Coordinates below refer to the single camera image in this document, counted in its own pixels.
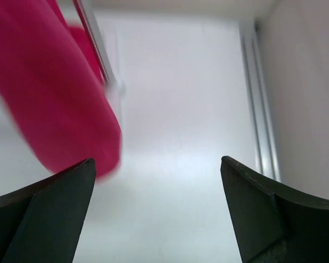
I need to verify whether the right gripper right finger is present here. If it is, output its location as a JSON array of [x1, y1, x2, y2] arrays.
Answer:
[[220, 156, 329, 262]]

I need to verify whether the aluminium rail right side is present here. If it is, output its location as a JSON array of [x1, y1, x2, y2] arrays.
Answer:
[[239, 20, 281, 181]]

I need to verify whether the red t shirt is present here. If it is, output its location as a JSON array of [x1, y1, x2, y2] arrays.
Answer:
[[0, 1, 121, 179]]

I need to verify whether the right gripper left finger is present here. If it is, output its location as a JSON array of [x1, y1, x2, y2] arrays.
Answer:
[[0, 158, 96, 262]]

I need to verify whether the metal clothes rack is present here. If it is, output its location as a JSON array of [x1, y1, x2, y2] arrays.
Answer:
[[73, 0, 124, 102]]

